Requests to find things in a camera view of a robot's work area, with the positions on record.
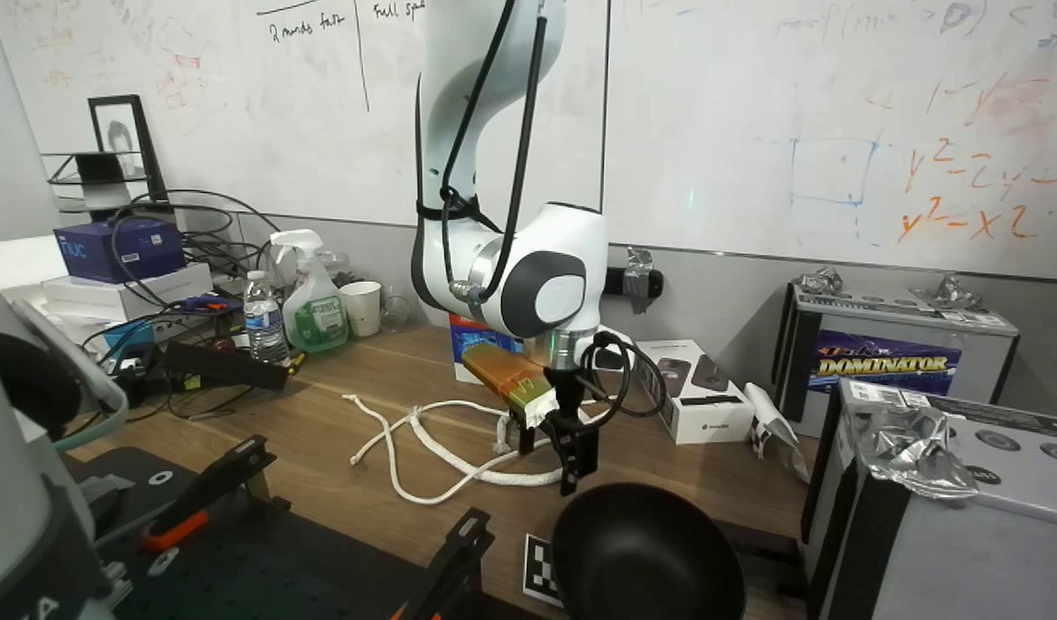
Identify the grey Dominator battery box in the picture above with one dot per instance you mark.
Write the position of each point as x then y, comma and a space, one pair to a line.
893, 364

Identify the black white fiducial tag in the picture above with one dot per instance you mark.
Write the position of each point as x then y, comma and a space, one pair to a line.
542, 569

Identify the black platform board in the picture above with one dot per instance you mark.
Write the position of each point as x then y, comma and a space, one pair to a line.
275, 564

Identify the foil scrap on fixture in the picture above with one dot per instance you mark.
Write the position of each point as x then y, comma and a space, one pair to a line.
637, 257

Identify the long black tool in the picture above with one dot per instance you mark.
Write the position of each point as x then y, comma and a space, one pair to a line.
218, 366

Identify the white flat box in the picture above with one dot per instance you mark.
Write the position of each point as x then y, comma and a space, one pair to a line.
80, 305

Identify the clear water bottle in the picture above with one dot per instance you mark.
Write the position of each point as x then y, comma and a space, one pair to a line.
264, 328

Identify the long crumpled foil piece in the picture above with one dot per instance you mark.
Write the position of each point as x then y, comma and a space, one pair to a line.
775, 433

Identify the black picture frame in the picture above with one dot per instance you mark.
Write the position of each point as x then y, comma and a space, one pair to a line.
121, 139

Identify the green spray bottle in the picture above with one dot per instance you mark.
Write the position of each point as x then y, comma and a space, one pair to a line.
316, 316

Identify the white whiteboard panel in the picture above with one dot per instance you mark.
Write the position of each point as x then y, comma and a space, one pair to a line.
205, 91
778, 116

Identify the large crumpled foil sheet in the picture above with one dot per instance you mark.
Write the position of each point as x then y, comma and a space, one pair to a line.
916, 451

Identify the white paper cup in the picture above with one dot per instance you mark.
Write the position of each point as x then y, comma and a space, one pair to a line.
362, 311

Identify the dark blue cardboard box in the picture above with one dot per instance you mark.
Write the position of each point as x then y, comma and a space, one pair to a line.
97, 250

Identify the white camera product box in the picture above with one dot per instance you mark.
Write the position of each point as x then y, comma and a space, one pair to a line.
699, 402

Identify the blue snack variety box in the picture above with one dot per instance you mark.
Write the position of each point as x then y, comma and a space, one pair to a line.
478, 338

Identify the yellow wrist camera bar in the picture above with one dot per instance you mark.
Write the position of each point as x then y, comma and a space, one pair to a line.
512, 384

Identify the black bar clamp orange trigger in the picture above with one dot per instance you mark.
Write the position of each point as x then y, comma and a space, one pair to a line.
453, 564
213, 487

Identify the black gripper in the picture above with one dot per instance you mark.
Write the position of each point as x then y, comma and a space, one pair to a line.
568, 404

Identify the plain grey battery box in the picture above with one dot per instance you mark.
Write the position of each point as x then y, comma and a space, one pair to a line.
986, 540

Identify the grey rounded machine housing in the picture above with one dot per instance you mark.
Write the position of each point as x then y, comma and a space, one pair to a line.
12, 505

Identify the black round bowl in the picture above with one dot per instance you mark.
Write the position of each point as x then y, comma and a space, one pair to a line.
648, 557

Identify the small crumpled foil piece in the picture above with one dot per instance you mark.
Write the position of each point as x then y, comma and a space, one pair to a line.
821, 284

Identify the black wall fixture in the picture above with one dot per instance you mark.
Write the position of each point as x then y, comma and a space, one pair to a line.
637, 289

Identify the wide crumpled foil piece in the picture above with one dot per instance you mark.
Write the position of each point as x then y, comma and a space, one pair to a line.
951, 297

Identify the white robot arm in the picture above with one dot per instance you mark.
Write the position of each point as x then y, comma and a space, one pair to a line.
572, 229

